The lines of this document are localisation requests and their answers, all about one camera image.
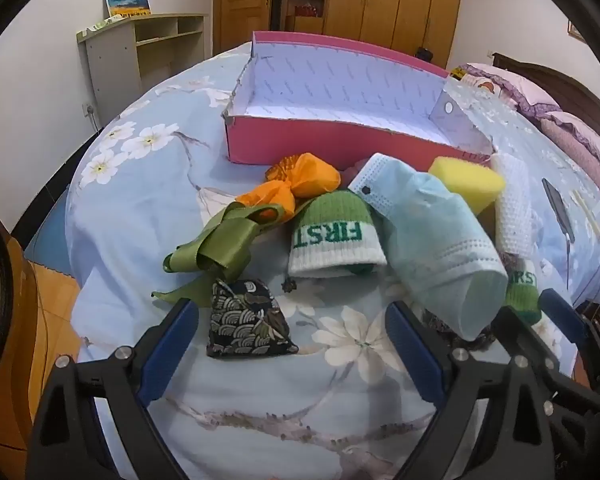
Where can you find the wall outlet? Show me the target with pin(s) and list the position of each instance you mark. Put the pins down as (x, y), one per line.
(88, 110)

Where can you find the wooden wardrobe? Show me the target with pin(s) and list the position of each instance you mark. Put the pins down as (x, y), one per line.
(390, 5)

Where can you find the dark wave-patterned pouch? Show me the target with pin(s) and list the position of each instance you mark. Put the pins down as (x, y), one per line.
(245, 320)

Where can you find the blue face mask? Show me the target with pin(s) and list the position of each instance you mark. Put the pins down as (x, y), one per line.
(430, 240)

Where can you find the small black hanging bag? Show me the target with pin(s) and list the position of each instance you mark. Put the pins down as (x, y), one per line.
(424, 53)

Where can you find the green ribbon bow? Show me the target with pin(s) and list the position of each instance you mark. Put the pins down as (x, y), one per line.
(220, 245)

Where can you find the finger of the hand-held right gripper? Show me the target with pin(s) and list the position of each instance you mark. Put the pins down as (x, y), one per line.
(562, 312)
(520, 335)

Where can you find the yellow cloth item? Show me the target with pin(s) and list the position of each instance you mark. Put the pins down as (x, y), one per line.
(456, 74)

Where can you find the green and white sock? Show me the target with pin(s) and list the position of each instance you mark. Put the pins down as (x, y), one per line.
(330, 240)
(522, 295)

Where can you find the dark wooden headboard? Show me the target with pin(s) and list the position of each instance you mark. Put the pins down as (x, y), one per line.
(570, 82)

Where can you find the small dark scrap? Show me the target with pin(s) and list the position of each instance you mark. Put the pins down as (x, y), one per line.
(291, 286)

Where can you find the white foam mesh sleeve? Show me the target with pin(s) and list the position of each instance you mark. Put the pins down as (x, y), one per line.
(515, 210)

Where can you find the pale green packet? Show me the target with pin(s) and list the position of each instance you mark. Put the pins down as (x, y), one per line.
(105, 24)

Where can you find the cartoon print pillow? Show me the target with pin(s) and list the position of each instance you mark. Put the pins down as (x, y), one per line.
(480, 82)

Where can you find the pink cardboard box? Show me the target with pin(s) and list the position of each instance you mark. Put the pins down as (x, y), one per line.
(330, 140)

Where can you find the pink pillow with purple ruffle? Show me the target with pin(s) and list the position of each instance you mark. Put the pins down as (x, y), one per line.
(585, 145)
(510, 82)

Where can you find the pale yellow flat strip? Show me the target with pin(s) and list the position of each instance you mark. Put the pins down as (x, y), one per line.
(590, 212)

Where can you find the wooden door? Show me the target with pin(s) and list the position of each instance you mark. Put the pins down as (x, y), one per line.
(240, 5)

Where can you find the framed wall poster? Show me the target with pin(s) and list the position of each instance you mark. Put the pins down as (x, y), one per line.
(575, 30)

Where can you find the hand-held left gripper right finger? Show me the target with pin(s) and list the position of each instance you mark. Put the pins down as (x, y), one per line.
(415, 355)

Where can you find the red basket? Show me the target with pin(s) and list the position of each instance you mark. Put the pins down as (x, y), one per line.
(308, 11)

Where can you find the black smartphone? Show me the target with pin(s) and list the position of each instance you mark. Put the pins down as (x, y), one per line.
(560, 210)

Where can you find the orange plastic bag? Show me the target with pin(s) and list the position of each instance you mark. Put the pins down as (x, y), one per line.
(310, 175)

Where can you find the yellow sponge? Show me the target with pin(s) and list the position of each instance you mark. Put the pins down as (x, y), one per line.
(470, 185)

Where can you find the grey open shelf unit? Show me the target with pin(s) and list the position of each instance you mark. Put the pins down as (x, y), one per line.
(115, 70)

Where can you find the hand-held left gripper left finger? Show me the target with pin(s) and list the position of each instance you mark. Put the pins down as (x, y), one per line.
(165, 355)

